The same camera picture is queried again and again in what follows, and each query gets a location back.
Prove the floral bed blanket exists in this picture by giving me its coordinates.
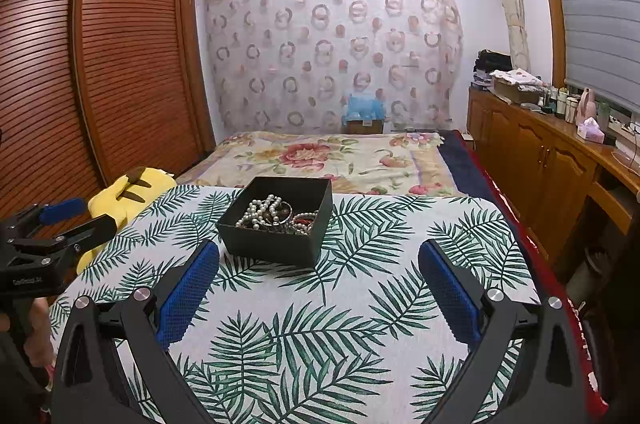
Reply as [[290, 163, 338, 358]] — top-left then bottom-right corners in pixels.
[[177, 131, 469, 198]]

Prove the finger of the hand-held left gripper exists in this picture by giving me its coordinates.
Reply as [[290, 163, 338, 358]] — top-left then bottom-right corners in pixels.
[[9, 214, 118, 276], [0, 197, 88, 241]]

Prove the yellow plush toy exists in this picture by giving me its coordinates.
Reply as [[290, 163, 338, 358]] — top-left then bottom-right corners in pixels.
[[77, 166, 177, 273]]

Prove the pink tissue box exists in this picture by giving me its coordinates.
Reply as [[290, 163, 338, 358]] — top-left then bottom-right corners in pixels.
[[575, 117, 606, 141]]

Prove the stack of dark clothes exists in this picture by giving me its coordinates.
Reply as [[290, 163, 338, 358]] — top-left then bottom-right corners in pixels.
[[472, 49, 511, 88]]

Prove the person's left hand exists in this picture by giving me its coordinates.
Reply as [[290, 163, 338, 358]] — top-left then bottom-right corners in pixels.
[[25, 298, 56, 368]]

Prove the black square box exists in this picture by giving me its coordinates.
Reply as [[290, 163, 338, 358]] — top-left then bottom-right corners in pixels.
[[216, 176, 334, 269]]

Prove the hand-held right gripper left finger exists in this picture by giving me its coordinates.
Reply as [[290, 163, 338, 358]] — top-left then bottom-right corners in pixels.
[[51, 239, 221, 424]]

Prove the red blanket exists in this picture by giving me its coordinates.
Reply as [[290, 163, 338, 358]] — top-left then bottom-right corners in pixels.
[[464, 143, 609, 421]]

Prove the red bead bracelet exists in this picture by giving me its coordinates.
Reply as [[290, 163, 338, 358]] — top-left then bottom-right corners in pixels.
[[292, 211, 319, 233]]

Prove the long wooden cabinet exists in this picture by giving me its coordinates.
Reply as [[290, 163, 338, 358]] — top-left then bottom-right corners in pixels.
[[467, 86, 640, 266]]

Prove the small cardboard box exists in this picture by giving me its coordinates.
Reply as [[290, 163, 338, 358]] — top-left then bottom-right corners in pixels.
[[347, 119, 385, 135]]

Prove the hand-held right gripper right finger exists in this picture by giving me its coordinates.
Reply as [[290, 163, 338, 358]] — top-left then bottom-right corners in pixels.
[[416, 238, 589, 424]]

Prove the brown louvered wardrobe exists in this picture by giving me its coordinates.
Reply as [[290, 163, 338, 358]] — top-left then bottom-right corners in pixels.
[[0, 0, 217, 226]]

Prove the white pearl necklace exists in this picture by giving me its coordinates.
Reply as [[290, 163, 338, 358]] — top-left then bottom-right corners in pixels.
[[235, 193, 284, 231]]

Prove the cardboard box with printed cloth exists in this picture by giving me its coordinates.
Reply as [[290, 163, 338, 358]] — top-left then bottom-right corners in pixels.
[[489, 68, 546, 105]]

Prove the green leaf print tablecloth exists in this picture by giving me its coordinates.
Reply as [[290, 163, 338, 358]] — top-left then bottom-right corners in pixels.
[[47, 184, 549, 424]]

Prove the navy blue blanket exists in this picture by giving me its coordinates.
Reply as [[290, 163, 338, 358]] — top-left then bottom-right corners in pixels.
[[437, 129, 482, 198]]

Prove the ring pattern sheer curtain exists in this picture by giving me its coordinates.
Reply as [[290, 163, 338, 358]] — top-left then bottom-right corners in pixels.
[[194, 0, 464, 136]]

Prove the blue plastic bag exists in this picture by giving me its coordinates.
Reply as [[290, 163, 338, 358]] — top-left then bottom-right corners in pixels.
[[342, 92, 389, 123]]

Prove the row of toiletry bottles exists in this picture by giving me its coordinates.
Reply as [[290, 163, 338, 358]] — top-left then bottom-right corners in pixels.
[[540, 86, 581, 121]]

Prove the grey window blind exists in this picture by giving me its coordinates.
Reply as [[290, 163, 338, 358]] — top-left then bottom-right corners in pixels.
[[539, 0, 640, 106]]

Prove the dark bangle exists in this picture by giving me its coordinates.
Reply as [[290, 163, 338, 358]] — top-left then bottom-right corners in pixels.
[[270, 201, 297, 226]]

